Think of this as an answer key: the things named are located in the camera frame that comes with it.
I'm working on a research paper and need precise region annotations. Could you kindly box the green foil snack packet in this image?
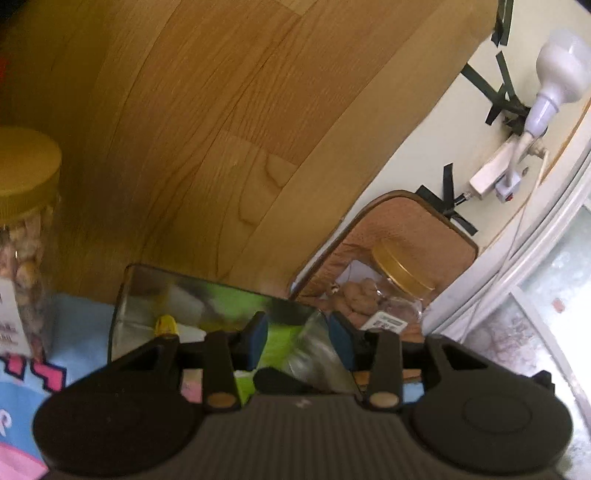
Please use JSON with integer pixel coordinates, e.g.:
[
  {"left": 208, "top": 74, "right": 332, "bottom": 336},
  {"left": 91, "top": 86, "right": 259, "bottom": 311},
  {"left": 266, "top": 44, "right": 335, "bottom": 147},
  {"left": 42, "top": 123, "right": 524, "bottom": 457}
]
[{"left": 233, "top": 310, "right": 361, "bottom": 402}]

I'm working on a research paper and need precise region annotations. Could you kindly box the nut jar with yellow lid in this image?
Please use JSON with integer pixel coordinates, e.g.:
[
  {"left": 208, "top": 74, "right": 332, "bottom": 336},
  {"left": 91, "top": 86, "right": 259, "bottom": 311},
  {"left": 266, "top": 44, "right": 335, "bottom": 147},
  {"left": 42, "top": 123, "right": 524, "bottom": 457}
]
[{"left": 0, "top": 127, "right": 63, "bottom": 361}]

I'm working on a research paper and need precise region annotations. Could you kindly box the wooden headboard panel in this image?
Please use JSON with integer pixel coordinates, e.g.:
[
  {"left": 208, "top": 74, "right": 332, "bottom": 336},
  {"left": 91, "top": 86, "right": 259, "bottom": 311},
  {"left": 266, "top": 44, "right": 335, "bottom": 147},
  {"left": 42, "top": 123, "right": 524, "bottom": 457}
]
[{"left": 0, "top": 0, "right": 499, "bottom": 319}]

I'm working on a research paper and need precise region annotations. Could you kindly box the white power strip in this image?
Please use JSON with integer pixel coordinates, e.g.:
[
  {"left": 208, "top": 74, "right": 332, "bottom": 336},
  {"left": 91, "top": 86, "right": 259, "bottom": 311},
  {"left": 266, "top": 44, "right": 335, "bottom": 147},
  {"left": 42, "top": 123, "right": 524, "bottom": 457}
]
[{"left": 469, "top": 138, "right": 527, "bottom": 201}]

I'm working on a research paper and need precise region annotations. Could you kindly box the white window frame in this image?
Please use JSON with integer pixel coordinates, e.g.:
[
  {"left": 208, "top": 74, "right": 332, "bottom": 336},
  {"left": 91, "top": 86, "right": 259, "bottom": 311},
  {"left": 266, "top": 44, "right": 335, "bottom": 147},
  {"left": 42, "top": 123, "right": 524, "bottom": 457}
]
[{"left": 434, "top": 152, "right": 591, "bottom": 416}]

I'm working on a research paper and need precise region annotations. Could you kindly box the pecan jar with gold lid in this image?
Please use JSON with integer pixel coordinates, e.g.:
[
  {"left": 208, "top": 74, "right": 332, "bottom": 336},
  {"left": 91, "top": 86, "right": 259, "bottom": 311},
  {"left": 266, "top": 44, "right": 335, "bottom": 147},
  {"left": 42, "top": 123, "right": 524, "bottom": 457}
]
[{"left": 332, "top": 237, "right": 437, "bottom": 344}]

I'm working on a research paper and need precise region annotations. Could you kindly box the brown seat cushion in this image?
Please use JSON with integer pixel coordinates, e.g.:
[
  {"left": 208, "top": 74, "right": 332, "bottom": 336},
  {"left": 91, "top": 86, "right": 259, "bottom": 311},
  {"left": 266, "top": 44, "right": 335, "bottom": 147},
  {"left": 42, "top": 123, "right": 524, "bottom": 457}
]
[{"left": 288, "top": 189, "right": 479, "bottom": 398}]

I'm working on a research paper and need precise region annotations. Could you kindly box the black tape strip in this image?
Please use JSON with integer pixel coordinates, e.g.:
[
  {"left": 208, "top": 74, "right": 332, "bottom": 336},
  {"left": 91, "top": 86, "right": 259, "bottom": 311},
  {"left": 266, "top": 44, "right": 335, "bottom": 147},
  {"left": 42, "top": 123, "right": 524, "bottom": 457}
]
[
  {"left": 491, "top": 0, "right": 514, "bottom": 47},
  {"left": 462, "top": 50, "right": 532, "bottom": 126},
  {"left": 416, "top": 164, "right": 478, "bottom": 236}
]

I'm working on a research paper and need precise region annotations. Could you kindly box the white power cable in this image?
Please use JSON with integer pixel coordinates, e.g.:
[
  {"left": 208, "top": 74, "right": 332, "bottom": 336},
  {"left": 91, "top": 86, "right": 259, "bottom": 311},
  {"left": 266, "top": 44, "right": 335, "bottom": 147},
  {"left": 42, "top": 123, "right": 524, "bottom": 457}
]
[{"left": 462, "top": 143, "right": 550, "bottom": 344}]

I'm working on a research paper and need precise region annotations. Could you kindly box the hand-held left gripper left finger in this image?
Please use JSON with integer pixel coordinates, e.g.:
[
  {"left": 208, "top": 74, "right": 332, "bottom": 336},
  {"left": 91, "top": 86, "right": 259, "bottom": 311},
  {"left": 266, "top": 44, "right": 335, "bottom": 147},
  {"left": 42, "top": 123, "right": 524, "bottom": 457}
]
[{"left": 108, "top": 311, "right": 269, "bottom": 413}]

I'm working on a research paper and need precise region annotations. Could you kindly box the printed cartoon bed sheet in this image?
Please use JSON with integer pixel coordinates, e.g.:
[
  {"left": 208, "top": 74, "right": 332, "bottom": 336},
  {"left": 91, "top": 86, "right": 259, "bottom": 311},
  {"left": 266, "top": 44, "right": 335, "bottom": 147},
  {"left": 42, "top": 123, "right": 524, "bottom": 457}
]
[{"left": 0, "top": 291, "right": 204, "bottom": 480}]

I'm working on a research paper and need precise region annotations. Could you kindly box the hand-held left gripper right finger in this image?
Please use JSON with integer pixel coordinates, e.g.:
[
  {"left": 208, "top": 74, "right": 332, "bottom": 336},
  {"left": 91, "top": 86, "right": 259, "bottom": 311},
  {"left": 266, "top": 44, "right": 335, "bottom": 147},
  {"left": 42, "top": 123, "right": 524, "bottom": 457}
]
[{"left": 327, "top": 311, "right": 488, "bottom": 411}]

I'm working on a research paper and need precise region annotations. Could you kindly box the black cardboard box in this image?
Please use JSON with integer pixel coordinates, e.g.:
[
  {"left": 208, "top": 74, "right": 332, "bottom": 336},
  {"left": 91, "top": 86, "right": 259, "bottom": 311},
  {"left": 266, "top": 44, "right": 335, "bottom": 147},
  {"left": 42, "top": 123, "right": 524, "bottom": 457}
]
[{"left": 108, "top": 263, "right": 333, "bottom": 370}]

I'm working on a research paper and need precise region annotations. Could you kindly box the white light bulb with socket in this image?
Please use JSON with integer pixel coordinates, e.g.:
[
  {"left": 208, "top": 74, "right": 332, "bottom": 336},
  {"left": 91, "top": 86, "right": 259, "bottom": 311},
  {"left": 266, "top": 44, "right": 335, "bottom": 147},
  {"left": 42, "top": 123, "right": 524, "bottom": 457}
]
[{"left": 522, "top": 28, "right": 591, "bottom": 139}]

